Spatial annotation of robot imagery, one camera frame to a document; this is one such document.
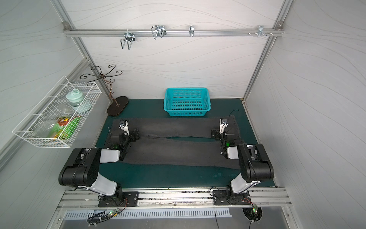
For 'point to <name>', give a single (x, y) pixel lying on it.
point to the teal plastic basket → (187, 101)
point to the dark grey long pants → (196, 143)
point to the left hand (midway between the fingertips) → (131, 129)
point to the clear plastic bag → (47, 128)
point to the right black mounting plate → (221, 197)
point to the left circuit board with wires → (98, 216)
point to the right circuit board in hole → (255, 208)
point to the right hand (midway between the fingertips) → (221, 126)
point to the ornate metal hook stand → (120, 102)
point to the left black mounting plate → (120, 199)
